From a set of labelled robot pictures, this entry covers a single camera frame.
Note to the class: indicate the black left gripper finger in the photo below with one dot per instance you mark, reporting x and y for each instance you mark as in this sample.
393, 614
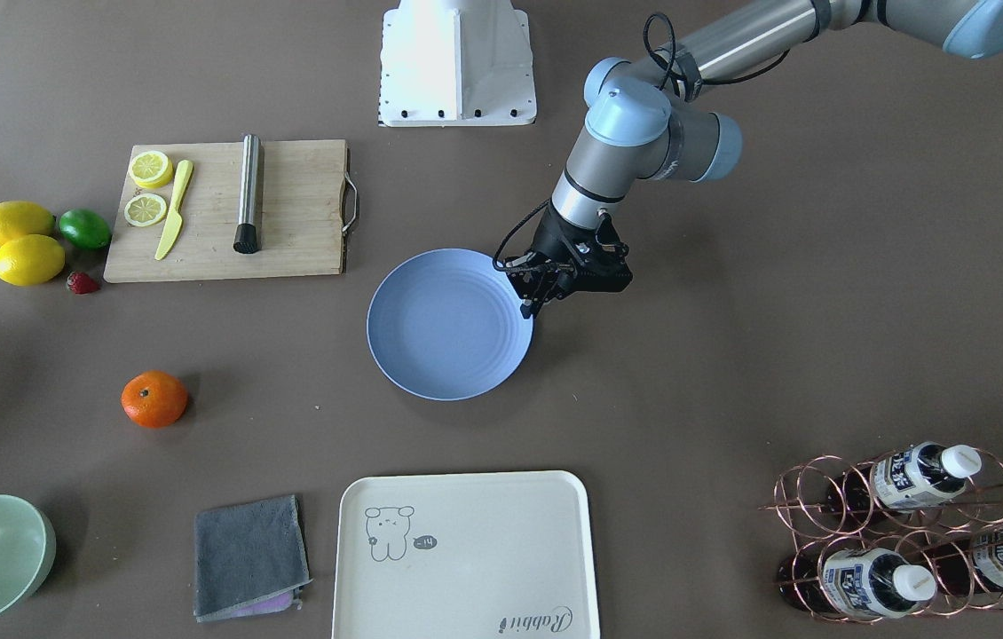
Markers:
533, 298

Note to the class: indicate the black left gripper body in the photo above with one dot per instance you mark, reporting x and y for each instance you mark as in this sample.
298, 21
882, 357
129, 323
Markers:
552, 242

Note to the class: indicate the blue plate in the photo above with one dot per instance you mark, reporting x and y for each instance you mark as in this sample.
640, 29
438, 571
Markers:
445, 325

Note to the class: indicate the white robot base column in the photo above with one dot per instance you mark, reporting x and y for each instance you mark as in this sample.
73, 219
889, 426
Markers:
456, 64

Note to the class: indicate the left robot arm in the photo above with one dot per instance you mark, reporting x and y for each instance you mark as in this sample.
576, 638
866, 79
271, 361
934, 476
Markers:
640, 124

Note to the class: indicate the yellow lemon far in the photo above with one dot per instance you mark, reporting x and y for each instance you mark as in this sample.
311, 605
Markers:
23, 217

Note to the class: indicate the yellow lemon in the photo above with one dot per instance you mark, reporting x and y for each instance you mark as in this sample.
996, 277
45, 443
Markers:
23, 217
31, 260

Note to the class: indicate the yellow lemon near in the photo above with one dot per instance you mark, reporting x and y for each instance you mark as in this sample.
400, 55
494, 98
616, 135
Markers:
31, 260

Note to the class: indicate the red strawberry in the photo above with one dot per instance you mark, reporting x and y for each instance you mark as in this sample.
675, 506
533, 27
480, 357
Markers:
81, 283

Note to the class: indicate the green lime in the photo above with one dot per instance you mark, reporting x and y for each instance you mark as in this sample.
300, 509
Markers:
85, 229

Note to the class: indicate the lemon slice lower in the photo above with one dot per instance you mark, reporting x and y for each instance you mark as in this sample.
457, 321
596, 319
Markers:
145, 209

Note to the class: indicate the lemon slice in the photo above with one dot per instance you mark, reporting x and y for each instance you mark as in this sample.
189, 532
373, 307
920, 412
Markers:
145, 209
151, 169

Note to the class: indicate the lemon slice upper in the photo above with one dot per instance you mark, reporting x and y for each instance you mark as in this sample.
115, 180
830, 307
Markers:
151, 169

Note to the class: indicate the yellow plastic knife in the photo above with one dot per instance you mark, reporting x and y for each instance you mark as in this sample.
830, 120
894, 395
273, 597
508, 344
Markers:
174, 220

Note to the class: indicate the wooden cutting board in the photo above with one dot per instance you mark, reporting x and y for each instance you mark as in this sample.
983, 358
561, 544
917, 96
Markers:
300, 222

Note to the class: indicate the orange mandarin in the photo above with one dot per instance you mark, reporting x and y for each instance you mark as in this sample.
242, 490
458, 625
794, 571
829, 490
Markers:
154, 399

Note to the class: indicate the cream rabbit tray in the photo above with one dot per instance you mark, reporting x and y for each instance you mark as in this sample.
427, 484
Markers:
475, 555

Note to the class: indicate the steel muddler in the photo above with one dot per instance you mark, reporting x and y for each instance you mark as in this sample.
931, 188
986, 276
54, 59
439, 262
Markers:
247, 239

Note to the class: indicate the grey folded cloth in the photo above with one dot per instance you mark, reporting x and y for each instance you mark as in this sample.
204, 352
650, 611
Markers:
249, 559

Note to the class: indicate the dark sauce bottle middle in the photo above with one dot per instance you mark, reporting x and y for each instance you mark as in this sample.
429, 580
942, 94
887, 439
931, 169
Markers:
924, 475

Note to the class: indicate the dark sauce bottle front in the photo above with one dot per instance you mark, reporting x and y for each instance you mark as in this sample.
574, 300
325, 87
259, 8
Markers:
856, 584

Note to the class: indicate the copper wire bottle rack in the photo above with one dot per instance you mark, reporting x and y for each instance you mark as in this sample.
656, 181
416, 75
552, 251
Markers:
799, 501

